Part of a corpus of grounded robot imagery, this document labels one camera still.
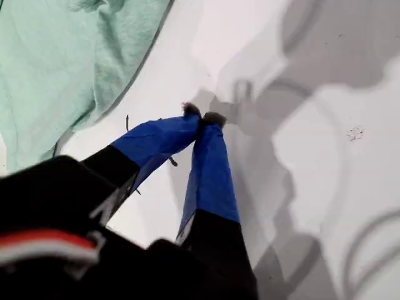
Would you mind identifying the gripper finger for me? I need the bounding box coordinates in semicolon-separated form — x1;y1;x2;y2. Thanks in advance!
174;111;258;284
80;101;203;196

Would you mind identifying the pale green T-shirt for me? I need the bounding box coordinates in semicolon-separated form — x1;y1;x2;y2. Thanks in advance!
0;0;174;172

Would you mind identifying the red white servo wire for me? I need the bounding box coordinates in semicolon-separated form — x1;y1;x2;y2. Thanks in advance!
0;229;99;262

